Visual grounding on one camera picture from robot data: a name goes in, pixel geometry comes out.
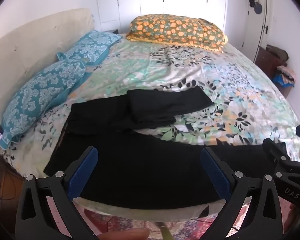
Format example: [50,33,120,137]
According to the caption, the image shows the pile of clothes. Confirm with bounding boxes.
[273,65,297,88]

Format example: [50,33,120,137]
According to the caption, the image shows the orange floral folded blanket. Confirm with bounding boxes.
[126,14,228,53]

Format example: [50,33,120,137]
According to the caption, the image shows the small teal patterned pillow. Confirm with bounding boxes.
[57,31,123,65]

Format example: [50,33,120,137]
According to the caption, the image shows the black pants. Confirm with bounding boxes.
[43,86,278,210]

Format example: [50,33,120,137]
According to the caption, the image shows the cream headboard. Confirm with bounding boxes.
[0,8,95,123]

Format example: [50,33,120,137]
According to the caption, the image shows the dark items hanging on door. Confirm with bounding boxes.
[249,0,263,15]

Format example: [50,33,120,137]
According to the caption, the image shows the red patterned rug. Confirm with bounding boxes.
[46,195,250,240]

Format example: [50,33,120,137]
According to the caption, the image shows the person's right hand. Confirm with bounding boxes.
[287,202,300,232]

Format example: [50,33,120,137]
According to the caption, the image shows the white wardrobe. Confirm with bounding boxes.
[94,0,228,34]

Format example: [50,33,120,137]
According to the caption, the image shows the wooden nightstand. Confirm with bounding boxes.
[0,140,25,205]

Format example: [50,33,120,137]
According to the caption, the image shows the person's left hand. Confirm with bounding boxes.
[96,228,150,240]

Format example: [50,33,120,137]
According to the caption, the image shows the floral bedsheet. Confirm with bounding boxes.
[0,39,300,220]

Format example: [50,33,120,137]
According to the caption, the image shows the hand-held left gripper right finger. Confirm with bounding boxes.
[200,147,283,240]

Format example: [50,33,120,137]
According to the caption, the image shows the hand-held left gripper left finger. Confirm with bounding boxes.
[15,146,99,240]

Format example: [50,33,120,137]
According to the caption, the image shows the dark wooden cabinet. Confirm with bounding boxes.
[254,46,294,98]

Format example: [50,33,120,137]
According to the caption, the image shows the white door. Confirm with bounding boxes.
[241,0,273,63]

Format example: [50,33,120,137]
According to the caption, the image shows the large teal patterned pillow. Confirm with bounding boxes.
[0,59,87,150]

